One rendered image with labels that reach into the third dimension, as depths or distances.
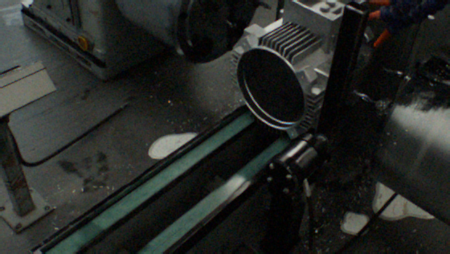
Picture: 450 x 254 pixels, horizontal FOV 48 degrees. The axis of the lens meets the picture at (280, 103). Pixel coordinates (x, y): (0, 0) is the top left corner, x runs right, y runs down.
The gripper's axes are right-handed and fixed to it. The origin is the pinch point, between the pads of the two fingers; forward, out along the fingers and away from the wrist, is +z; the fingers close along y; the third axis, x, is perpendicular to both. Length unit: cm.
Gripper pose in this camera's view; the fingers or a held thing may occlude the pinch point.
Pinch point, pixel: (213, 5)
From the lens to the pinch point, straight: 74.1
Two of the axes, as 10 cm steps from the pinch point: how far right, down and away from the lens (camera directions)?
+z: 2.1, 4.2, 8.8
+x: -5.9, 7.7, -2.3
